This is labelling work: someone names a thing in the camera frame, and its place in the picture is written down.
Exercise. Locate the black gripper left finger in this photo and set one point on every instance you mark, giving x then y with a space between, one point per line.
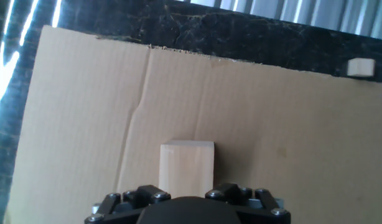
125 205

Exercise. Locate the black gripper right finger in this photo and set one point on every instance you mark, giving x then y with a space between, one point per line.
256 203

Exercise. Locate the large wooden block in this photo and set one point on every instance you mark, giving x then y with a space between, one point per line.
186 169

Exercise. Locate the brown cardboard sheet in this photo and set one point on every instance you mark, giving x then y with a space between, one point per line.
240 124

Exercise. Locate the small wooden cube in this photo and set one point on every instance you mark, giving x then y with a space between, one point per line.
361 67

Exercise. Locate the black marble pattern mat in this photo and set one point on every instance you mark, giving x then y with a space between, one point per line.
240 31

